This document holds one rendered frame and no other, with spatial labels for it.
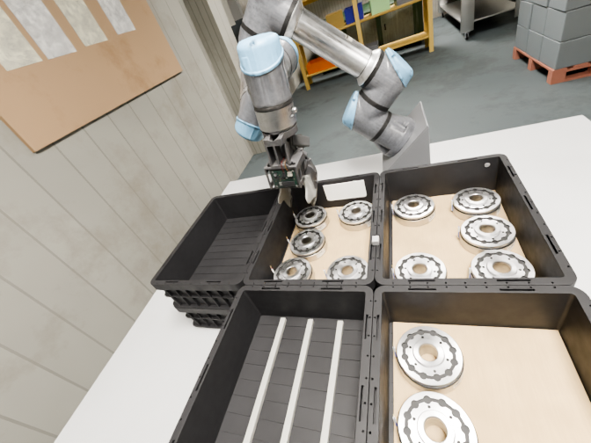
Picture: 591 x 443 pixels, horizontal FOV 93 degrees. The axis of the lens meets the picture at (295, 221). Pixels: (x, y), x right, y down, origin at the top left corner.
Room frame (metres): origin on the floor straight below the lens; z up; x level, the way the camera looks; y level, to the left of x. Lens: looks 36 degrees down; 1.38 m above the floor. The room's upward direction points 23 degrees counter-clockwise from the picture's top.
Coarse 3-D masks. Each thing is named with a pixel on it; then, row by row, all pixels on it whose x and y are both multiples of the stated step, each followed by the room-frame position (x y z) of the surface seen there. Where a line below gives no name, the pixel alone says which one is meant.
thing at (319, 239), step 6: (300, 234) 0.65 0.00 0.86; (306, 234) 0.64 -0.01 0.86; (312, 234) 0.62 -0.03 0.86; (318, 234) 0.62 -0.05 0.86; (294, 240) 0.63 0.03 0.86; (318, 240) 0.59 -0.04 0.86; (324, 240) 0.58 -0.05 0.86; (294, 246) 0.61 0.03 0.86; (300, 246) 0.60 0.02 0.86; (312, 246) 0.58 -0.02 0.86; (318, 246) 0.57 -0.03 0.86; (294, 252) 0.58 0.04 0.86; (300, 252) 0.57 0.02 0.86; (306, 252) 0.56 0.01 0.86; (312, 252) 0.56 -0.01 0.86
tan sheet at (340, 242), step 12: (336, 216) 0.69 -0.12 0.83; (336, 228) 0.64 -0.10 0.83; (336, 240) 0.59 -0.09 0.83; (348, 240) 0.57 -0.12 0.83; (360, 240) 0.56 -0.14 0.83; (288, 252) 0.63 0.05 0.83; (336, 252) 0.55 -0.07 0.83; (348, 252) 0.53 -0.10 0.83; (360, 252) 0.52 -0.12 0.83; (312, 264) 0.55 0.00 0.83; (324, 264) 0.53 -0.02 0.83; (324, 276) 0.49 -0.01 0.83
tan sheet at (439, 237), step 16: (448, 208) 0.54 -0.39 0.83; (400, 224) 0.55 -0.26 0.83; (432, 224) 0.51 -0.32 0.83; (448, 224) 0.49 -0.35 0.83; (400, 240) 0.50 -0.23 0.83; (416, 240) 0.48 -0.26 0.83; (432, 240) 0.46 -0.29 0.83; (448, 240) 0.44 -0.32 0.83; (400, 256) 0.45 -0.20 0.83; (448, 256) 0.40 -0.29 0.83; (464, 256) 0.38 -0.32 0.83; (448, 272) 0.36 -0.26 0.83; (464, 272) 0.34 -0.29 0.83
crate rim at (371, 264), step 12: (324, 180) 0.76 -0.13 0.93; (336, 180) 0.73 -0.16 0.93; (372, 204) 0.56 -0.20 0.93; (276, 216) 0.68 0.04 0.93; (372, 216) 0.51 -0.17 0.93; (372, 228) 0.48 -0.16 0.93; (264, 240) 0.60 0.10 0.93; (372, 252) 0.41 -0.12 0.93; (252, 264) 0.53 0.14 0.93; (372, 264) 0.38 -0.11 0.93; (372, 276) 0.35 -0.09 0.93; (372, 288) 0.34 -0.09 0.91
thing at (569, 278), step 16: (464, 160) 0.57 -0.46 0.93; (480, 160) 0.55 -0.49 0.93; (384, 176) 0.65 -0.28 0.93; (512, 176) 0.45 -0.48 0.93; (384, 192) 0.58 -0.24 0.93; (528, 192) 0.39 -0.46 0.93; (528, 208) 0.35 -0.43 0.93; (544, 224) 0.31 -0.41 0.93; (544, 240) 0.28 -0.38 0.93; (560, 256) 0.24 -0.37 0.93
